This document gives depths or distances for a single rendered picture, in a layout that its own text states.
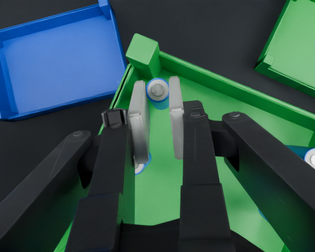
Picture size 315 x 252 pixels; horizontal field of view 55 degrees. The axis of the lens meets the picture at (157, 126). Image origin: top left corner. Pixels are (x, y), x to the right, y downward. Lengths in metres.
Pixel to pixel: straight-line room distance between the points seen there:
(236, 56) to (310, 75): 0.17
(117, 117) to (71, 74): 0.61
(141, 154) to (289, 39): 0.64
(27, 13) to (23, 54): 0.10
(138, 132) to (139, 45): 0.09
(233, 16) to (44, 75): 0.46
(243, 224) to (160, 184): 0.09
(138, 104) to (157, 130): 0.13
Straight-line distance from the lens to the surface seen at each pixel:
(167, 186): 0.31
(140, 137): 0.16
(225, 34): 0.75
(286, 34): 0.78
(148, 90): 0.22
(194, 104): 0.18
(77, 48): 0.77
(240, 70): 0.74
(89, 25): 0.78
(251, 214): 0.32
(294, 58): 0.77
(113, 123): 0.15
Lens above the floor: 0.71
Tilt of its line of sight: 86 degrees down
